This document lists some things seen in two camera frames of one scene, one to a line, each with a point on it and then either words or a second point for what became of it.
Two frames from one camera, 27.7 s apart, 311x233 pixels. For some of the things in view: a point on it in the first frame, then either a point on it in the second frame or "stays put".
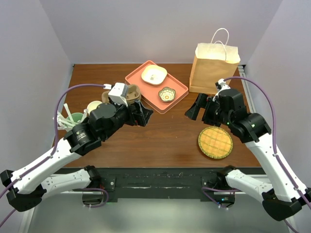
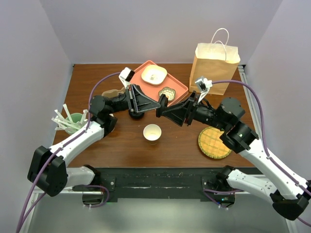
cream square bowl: x=153 y=74 stays put
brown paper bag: x=212 y=62 stays put
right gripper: x=205 y=101 -> x=178 y=113
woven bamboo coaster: x=215 y=142 stays put
